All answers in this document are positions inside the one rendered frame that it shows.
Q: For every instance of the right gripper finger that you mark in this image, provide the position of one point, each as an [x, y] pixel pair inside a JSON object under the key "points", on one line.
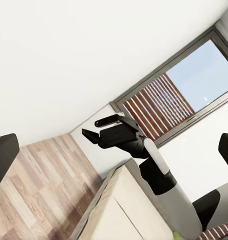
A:
{"points": [[129, 123], [95, 139]]}

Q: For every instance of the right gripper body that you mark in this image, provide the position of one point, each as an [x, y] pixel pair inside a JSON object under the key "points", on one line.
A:
{"points": [[127, 140]]}

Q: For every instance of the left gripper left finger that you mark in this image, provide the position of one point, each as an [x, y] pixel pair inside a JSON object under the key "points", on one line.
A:
{"points": [[9, 149]]}

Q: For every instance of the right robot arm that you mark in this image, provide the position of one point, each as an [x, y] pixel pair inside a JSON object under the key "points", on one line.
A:
{"points": [[188, 219]]}

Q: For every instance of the fixed window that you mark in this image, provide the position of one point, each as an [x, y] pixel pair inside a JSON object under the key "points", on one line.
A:
{"points": [[182, 91]]}

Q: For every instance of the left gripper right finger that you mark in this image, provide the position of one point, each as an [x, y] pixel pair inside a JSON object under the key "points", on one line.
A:
{"points": [[223, 146]]}

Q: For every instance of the bed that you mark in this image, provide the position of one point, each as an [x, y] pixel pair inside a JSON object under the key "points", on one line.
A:
{"points": [[124, 208]]}

